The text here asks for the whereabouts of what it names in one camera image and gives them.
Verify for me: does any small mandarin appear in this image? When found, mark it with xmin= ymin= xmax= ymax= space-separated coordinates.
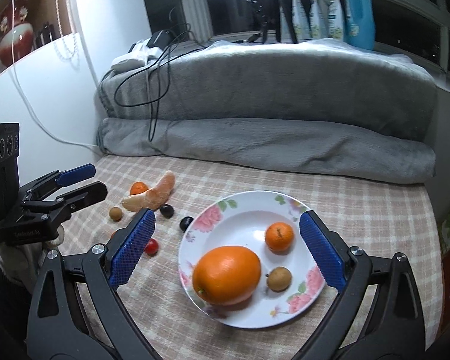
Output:
xmin=130 ymin=181 xmax=148 ymax=195
xmin=265 ymin=222 xmax=295 ymax=253

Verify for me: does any pomelo segment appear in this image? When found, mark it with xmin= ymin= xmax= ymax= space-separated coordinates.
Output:
xmin=122 ymin=171 xmax=175 ymax=212

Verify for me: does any white cable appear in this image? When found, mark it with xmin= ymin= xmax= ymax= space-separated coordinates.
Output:
xmin=8 ymin=0 xmax=98 ymax=147

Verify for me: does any grey folded blanket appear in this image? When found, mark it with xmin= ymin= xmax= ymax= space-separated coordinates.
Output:
xmin=97 ymin=40 xmax=437 ymax=185

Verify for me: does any dark cherry round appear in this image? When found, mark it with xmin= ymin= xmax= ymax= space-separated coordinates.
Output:
xmin=159 ymin=204 xmax=174 ymax=219

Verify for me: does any large orange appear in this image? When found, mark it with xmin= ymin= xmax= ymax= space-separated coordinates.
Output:
xmin=192 ymin=245 xmax=261 ymax=306

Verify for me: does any blue detergent bottle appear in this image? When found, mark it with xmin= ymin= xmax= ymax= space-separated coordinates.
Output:
xmin=345 ymin=0 xmax=375 ymax=50

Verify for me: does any pink plaid tablecloth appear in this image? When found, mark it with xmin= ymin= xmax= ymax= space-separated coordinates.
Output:
xmin=61 ymin=156 xmax=443 ymax=359

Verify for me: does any refill pouch floral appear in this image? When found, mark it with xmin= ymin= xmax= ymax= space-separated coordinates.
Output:
xmin=325 ymin=0 xmax=344 ymax=41

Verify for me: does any white power adapter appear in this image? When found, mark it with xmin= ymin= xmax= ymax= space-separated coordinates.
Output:
xmin=110 ymin=40 xmax=163 ymax=72

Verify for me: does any longan fruit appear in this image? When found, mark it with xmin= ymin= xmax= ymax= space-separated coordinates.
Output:
xmin=266 ymin=267 xmax=292 ymax=292

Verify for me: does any left white gloved hand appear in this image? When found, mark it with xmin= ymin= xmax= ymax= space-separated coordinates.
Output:
xmin=0 ymin=225 xmax=65 ymax=287

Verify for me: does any red cherry tomato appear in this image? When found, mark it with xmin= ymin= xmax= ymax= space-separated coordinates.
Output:
xmin=145 ymin=238 xmax=159 ymax=256

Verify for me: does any black cable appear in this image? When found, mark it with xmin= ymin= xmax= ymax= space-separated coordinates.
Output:
xmin=112 ymin=6 xmax=207 ymax=143

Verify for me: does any red white vase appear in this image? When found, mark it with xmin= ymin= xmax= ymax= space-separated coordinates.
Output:
xmin=0 ymin=0 xmax=34 ymax=68

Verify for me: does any longan fruit tan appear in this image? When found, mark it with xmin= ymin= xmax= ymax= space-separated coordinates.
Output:
xmin=109 ymin=206 xmax=123 ymax=222

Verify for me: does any black camera box left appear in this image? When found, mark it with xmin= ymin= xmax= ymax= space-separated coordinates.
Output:
xmin=0 ymin=123 xmax=19 ymax=221

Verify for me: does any floral white plate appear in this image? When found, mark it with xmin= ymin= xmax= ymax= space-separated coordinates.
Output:
xmin=178 ymin=190 xmax=326 ymax=329

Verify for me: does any black tripod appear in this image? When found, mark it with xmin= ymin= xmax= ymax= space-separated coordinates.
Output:
xmin=247 ymin=0 xmax=298 ymax=44

